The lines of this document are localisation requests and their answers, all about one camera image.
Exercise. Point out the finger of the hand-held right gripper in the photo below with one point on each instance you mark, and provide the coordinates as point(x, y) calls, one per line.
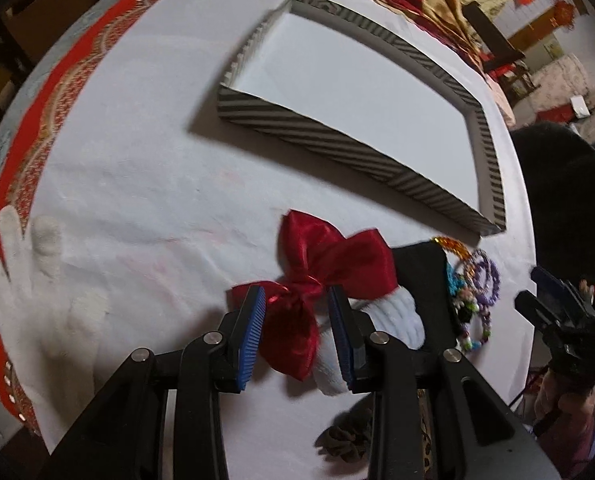
point(532, 307)
point(552, 285)

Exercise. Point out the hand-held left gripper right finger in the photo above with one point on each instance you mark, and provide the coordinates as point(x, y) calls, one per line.
point(338, 340)

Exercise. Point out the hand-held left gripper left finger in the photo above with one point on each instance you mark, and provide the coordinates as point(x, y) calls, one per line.
point(251, 340)

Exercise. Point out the white fluffy scrunchie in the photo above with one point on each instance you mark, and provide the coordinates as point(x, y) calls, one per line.
point(400, 317)

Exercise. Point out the red satin hair bow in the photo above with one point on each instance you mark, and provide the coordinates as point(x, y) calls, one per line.
point(327, 265)

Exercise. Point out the brown scrunchie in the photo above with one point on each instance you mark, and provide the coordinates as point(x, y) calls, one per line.
point(345, 437)

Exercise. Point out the black cloth pouch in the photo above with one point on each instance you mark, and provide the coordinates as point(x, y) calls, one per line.
point(427, 280)

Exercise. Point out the striped cardboard box tray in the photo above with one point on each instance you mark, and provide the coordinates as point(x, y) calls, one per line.
point(377, 105)

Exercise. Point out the person's right hand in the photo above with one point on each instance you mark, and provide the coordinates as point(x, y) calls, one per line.
point(562, 410)

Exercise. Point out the white table cloth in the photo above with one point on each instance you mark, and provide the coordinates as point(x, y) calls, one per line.
point(152, 175)

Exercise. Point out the white covered furniture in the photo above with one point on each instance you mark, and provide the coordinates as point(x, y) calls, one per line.
point(562, 77)

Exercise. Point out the white cotton glove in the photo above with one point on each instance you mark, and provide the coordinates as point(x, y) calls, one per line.
point(32, 310)

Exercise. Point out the dark wooden chair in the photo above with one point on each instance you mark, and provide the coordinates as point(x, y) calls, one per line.
point(492, 40)

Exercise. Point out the red patterned tablecloth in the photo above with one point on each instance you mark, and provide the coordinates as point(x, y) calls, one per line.
point(42, 125)

